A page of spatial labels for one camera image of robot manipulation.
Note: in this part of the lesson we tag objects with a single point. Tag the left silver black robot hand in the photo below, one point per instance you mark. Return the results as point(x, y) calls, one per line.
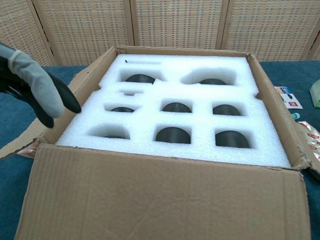
point(37, 85)

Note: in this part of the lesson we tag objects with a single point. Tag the red cardboard shipping box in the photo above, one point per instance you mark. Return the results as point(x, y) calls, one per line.
point(160, 200)

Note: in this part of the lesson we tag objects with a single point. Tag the brown peanut butter pouch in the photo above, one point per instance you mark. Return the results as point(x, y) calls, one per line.
point(27, 152)

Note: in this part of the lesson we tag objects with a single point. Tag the black ceramic bowl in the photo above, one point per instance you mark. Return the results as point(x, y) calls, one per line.
point(231, 140)
point(226, 110)
point(212, 81)
point(122, 110)
point(113, 136)
point(172, 136)
point(140, 78)
point(176, 108)

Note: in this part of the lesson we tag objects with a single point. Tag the blue carpet table cover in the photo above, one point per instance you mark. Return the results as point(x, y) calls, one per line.
point(12, 190)

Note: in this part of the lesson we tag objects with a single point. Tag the woven folding screen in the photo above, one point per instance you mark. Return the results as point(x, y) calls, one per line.
point(175, 25)

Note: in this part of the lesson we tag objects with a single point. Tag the white foam insert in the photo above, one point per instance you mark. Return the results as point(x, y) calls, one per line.
point(200, 122)

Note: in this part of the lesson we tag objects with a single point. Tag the blue white blister card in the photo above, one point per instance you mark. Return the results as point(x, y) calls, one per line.
point(292, 100)

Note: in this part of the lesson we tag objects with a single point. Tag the green tissue pack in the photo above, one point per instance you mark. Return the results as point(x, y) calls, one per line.
point(315, 96)

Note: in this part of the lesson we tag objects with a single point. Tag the red white snack packet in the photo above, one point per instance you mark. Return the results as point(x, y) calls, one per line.
point(311, 140)

